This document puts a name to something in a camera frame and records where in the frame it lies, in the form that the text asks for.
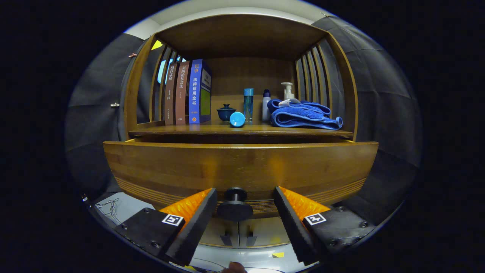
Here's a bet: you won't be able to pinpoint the wooden cabinet door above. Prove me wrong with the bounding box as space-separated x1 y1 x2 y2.
199 218 239 249
239 216 294 249

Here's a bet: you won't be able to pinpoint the wooden cabinet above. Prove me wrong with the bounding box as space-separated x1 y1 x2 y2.
103 13 379 249

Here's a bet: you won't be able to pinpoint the blue towel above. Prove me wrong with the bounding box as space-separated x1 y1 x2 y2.
267 99 343 130

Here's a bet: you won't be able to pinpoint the blue book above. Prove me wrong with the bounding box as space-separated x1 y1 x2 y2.
188 59 212 124

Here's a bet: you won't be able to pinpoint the white bottle with blue cap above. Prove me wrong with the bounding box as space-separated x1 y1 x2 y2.
262 89 272 122

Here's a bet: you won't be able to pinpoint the thin floor cables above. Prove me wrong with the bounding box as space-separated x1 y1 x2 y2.
95 198 122 225

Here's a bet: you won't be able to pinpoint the blue cosmetic tube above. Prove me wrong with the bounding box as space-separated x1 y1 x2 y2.
230 111 246 128

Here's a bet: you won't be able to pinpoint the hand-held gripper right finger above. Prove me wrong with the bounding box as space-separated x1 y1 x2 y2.
274 186 375 266

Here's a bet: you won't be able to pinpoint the clear blue bottle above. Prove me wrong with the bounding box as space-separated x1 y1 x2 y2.
244 88 254 122

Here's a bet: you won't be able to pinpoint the reddish brown book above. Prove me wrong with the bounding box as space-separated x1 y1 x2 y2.
175 61 191 125

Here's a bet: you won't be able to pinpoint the dark brown book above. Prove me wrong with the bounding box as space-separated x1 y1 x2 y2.
164 63 178 126

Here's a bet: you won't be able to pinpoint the black backdrop cloth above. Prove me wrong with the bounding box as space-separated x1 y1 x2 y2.
64 15 423 224

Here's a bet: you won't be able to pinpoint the white pump bottle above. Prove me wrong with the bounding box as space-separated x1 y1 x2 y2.
281 82 295 101

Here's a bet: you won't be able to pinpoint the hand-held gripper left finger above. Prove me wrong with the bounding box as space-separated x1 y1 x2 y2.
115 188 218 267

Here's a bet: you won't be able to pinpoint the blue lidded teacup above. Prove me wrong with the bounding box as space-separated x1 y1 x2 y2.
216 104 236 122

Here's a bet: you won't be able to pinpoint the wooden countertop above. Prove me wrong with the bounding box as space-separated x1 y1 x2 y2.
129 120 354 138

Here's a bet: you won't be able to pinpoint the wooden drawer with black knob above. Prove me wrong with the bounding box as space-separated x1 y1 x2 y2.
103 139 379 222

